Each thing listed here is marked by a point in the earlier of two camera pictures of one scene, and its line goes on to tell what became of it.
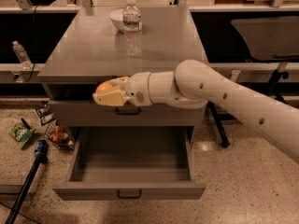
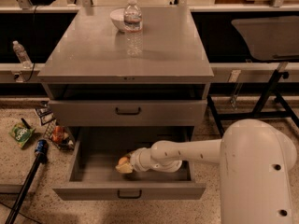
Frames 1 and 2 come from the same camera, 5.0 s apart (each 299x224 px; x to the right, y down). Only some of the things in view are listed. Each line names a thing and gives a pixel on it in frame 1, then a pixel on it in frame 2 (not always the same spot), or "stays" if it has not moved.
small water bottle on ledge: [22, 56] stays
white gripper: [137, 89] → [137, 162]
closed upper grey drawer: [86, 113] stays
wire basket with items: [61, 135] stays
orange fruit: [104, 86] → [122, 161]
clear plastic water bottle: [133, 28] stays
